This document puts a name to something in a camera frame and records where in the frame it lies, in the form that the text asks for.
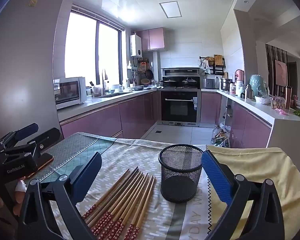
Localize grey refrigerator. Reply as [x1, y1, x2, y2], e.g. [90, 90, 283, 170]
[0, 0, 68, 155]

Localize orange smartphone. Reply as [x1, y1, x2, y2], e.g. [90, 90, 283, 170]
[25, 152, 54, 178]

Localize white water heater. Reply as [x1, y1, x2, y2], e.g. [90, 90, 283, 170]
[129, 34, 143, 57]

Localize steel stockpot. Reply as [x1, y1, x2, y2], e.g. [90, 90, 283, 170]
[220, 77, 233, 91]

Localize bunch of wooden chopsticks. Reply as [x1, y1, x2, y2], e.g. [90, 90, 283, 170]
[82, 166, 156, 240]

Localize brown tumbler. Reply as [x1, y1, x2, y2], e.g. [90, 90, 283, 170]
[284, 86, 293, 110]

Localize kitchen window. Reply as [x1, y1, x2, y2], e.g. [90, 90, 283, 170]
[64, 4, 126, 86]

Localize green countertop appliance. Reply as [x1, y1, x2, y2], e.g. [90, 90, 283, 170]
[249, 74, 268, 97]

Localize black mesh holder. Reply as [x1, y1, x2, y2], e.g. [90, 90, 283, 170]
[158, 144, 204, 203]

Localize plastic bags on floor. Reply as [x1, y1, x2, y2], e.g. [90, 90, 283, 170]
[211, 123, 232, 147]

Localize yellow cloth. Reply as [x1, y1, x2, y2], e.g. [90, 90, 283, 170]
[206, 145, 300, 240]

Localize built-in black oven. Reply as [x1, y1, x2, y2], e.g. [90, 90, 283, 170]
[160, 89, 199, 126]

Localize silver box appliance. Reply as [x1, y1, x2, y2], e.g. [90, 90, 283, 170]
[203, 78, 216, 90]

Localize framed wall picture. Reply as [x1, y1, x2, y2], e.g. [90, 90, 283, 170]
[275, 60, 288, 87]

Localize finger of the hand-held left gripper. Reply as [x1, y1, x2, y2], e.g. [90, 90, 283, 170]
[4, 127, 61, 157]
[0, 123, 39, 153]

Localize narrow pink base cabinet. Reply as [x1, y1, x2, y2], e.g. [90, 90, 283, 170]
[200, 91, 222, 124]

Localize steel faucet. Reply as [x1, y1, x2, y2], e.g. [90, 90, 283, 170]
[101, 69, 110, 96]

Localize black wall rack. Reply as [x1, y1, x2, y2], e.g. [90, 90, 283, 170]
[199, 54, 227, 76]

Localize white microwave oven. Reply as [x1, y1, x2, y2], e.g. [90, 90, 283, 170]
[54, 77, 87, 110]

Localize person's left hand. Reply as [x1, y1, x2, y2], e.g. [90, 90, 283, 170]
[0, 177, 28, 217]

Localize patterned beige teal tablecloth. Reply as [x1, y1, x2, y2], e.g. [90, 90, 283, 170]
[22, 132, 214, 240]

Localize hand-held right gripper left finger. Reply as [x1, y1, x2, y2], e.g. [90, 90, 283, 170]
[18, 152, 102, 240]

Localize pink wall cabinet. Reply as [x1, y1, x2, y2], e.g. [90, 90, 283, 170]
[136, 27, 165, 52]

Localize ceiling light panel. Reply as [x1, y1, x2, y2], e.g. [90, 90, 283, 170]
[159, 1, 182, 19]

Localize hanging kitchen pans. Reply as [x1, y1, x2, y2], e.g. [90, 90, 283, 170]
[137, 59, 154, 86]

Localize clear food container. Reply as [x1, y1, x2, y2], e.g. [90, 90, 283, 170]
[270, 96, 286, 110]

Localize long pink base cabinets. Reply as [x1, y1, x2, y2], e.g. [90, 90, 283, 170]
[59, 90, 161, 141]

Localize wooden slat partition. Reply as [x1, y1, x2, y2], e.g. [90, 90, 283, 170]
[265, 44, 289, 98]

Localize pink island cabinets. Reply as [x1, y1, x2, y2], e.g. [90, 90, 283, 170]
[229, 102, 273, 149]

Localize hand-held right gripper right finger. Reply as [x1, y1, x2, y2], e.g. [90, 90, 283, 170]
[201, 150, 285, 240]

